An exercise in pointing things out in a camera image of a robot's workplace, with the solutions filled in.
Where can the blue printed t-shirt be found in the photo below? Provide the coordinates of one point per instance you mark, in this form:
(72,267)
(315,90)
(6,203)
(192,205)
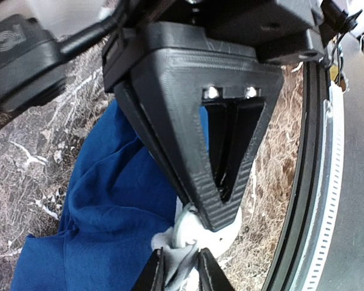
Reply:
(119,208)

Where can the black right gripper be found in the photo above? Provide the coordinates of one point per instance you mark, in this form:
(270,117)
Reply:
(230,24)

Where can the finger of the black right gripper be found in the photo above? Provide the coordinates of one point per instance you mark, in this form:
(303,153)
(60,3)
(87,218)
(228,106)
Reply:
(130,105)
(208,104)

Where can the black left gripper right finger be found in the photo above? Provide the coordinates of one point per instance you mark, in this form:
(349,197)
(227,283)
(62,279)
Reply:
(211,276)

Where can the white slotted cable duct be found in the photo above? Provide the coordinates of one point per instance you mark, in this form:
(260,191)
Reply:
(328,190)

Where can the black front rail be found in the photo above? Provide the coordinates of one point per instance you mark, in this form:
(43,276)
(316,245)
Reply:
(298,218)

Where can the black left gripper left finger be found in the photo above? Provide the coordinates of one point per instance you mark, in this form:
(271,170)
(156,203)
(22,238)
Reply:
(152,276)

